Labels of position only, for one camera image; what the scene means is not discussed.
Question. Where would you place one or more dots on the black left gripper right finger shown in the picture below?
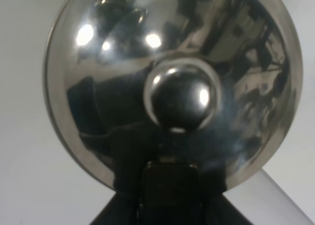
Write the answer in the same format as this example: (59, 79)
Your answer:
(217, 209)

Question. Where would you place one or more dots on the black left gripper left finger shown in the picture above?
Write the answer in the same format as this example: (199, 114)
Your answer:
(120, 210)

